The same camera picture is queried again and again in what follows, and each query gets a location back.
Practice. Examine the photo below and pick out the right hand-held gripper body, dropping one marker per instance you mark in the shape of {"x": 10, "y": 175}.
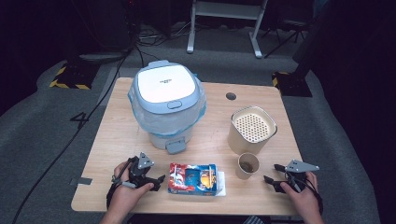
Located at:
{"x": 295, "y": 177}

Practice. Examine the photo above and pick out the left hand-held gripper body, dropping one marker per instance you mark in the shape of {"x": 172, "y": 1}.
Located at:
{"x": 140, "y": 174}

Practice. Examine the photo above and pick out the colourful printed carton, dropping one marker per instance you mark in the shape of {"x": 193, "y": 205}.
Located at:
{"x": 180, "y": 180}

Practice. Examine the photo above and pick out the dark tea dregs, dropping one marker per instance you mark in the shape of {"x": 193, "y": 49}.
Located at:
{"x": 247, "y": 167}

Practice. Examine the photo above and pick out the brown paper cup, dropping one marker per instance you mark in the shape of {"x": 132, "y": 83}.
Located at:
{"x": 241, "y": 172}

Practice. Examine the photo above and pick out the beige canister with perforated strainer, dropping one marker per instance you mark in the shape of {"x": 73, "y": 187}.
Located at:
{"x": 239, "y": 140}

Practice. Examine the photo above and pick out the white and blue pedal bin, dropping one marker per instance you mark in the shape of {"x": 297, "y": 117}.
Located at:
{"x": 168, "y": 84}

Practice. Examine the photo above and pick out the person's right hand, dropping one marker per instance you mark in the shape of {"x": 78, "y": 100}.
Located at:
{"x": 306, "y": 199}

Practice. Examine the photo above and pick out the person's left hand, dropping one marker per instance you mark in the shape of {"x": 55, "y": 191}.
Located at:
{"x": 124, "y": 196}

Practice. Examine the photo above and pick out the person's dark clothing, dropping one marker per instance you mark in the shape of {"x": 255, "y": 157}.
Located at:
{"x": 193, "y": 219}

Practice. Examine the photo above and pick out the grey tape piece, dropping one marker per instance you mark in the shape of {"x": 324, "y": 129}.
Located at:
{"x": 82, "y": 181}

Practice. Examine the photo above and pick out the clear blue bin liner bag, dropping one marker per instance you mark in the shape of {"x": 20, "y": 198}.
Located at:
{"x": 174, "y": 121}

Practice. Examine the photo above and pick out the black round table grommet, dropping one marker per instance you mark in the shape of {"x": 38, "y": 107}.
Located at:
{"x": 231, "y": 96}

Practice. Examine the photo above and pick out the black tripod stand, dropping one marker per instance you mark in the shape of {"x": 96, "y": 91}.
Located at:
{"x": 289, "y": 34}

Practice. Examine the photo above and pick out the white metal stand frame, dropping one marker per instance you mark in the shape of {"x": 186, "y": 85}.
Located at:
{"x": 224, "y": 9}

